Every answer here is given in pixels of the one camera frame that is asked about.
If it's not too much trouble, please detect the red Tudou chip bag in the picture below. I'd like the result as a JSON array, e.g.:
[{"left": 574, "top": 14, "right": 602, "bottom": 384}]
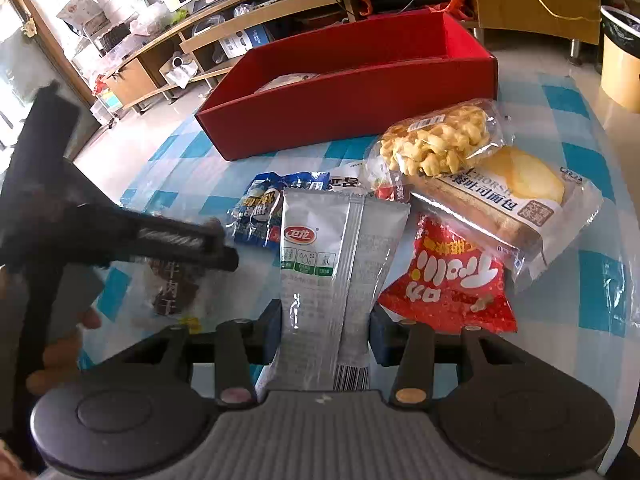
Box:
[{"left": 378, "top": 214, "right": 518, "bottom": 334}]

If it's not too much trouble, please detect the braised beef jerky bag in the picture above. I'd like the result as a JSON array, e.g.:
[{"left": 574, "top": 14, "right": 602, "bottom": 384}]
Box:
[{"left": 130, "top": 259, "right": 219, "bottom": 334}]

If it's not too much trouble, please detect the white grey snack packet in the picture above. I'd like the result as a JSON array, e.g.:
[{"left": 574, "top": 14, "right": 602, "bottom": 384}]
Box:
[{"left": 257, "top": 188, "right": 410, "bottom": 393}]

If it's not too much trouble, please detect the blue snack packet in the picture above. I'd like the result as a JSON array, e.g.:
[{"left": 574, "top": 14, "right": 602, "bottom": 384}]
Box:
[{"left": 226, "top": 172, "right": 330, "bottom": 250}]

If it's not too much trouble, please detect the round white pastry pack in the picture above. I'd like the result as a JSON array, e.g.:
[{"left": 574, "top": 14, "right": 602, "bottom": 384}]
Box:
[{"left": 256, "top": 73, "right": 319, "bottom": 93}]

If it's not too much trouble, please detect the person left hand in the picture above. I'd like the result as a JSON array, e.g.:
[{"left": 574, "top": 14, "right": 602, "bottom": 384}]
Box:
[{"left": 0, "top": 266, "right": 104, "bottom": 480}]

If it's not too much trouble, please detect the white red strawberry packet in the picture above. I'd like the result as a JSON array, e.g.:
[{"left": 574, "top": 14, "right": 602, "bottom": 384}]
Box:
[{"left": 329, "top": 158, "right": 409, "bottom": 203}]

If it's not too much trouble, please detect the blue white checkered tablecloth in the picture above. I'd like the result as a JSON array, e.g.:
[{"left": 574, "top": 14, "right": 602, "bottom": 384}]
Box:
[{"left": 77, "top": 71, "right": 640, "bottom": 470}]

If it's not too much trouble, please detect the toast bread package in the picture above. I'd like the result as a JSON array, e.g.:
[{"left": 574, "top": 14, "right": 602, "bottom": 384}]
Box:
[{"left": 408, "top": 146, "right": 603, "bottom": 290}]

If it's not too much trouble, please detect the yellow puffed snack bag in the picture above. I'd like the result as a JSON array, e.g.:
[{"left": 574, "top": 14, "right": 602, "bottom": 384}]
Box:
[{"left": 364, "top": 99, "right": 513, "bottom": 188}]

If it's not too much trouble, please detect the long wooden tv bench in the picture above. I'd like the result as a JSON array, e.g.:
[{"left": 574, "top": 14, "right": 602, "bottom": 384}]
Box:
[{"left": 102, "top": 0, "right": 377, "bottom": 111}]

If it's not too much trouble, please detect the red cardboard box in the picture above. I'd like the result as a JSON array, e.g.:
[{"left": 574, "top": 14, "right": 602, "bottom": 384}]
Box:
[{"left": 195, "top": 10, "right": 498, "bottom": 160}]

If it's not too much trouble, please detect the yellow trash bin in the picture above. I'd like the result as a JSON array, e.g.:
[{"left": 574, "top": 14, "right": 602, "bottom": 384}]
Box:
[{"left": 600, "top": 6, "right": 640, "bottom": 113}]

